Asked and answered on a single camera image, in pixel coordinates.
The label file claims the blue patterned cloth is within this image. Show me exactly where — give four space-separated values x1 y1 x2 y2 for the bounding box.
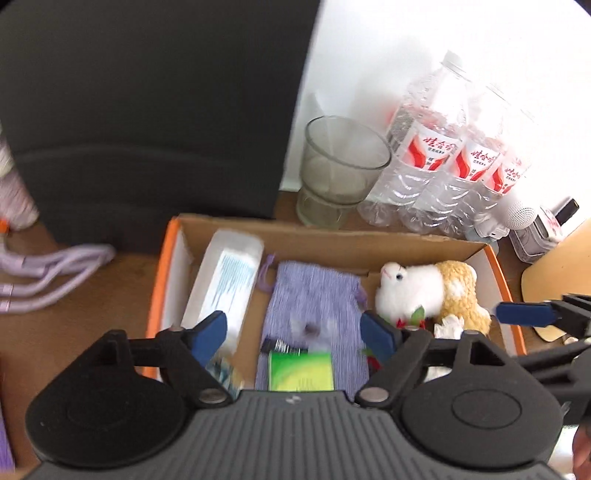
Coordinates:
205 357 245 394

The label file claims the yellow white plush toy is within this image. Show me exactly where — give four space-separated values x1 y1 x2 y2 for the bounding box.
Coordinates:
375 260 492 335

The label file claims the small black packet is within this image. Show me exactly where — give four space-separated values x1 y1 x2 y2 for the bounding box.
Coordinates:
260 337 308 355

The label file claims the snack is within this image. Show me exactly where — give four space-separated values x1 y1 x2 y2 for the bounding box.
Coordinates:
290 318 339 352

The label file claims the white cotton swab container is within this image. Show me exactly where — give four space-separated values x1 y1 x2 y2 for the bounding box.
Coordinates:
181 229 264 356

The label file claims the purple knit pouch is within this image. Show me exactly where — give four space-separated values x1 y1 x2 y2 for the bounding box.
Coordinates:
260 261 369 398

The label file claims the green tissue packet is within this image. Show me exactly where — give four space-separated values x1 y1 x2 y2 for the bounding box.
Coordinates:
269 352 335 392

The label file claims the right hand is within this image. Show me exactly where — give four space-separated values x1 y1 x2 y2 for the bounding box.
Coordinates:
572 424 591 480

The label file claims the crumpled white tissue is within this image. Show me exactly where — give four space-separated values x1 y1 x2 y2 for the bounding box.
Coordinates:
434 315 465 340

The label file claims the yellow thermos jug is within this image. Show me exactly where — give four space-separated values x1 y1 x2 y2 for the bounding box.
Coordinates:
521 220 591 343

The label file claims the white robot figurine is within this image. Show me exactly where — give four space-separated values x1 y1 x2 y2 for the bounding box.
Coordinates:
466 193 539 243

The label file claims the red cardboard box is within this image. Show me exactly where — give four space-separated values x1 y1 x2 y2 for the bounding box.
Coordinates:
141 212 528 391

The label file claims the glass cup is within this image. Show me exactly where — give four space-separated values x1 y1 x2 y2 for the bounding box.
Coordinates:
295 116 393 229

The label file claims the left water bottle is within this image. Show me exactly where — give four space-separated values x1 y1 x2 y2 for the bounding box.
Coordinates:
358 52 471 227

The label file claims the purple tissue pack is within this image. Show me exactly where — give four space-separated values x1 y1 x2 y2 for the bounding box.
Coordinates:
0 410 15 473

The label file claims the purple ceramic vase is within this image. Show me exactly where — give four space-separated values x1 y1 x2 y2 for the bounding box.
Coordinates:
0 131 39 231

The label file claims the black paper bag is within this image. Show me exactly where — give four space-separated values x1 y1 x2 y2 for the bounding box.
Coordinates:
1 1 318 253

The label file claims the purple lanyard cord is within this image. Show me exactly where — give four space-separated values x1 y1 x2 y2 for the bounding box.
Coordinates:
0 241 116 315

